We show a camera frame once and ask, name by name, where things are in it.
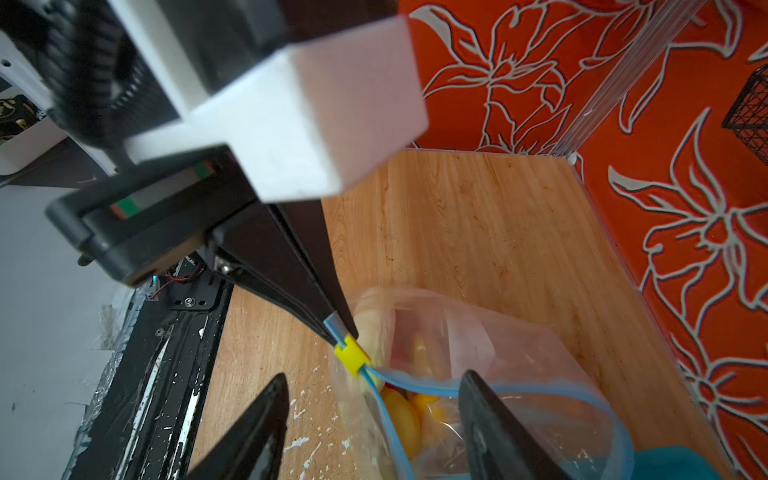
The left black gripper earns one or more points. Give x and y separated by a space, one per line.
146 219

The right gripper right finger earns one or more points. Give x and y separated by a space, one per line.
498 446

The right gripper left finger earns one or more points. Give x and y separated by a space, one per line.
253 447

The clear zip top bag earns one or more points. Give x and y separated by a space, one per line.
429 387

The red yellow mango toy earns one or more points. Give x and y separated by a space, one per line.
421 420

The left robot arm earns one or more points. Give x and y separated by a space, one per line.
102 89

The teal plastic basket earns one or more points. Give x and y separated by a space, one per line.
672 463

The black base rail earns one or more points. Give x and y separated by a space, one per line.
143 418

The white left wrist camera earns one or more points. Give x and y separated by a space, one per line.
309 122

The black wire wall basket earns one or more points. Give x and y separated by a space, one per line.
747 116

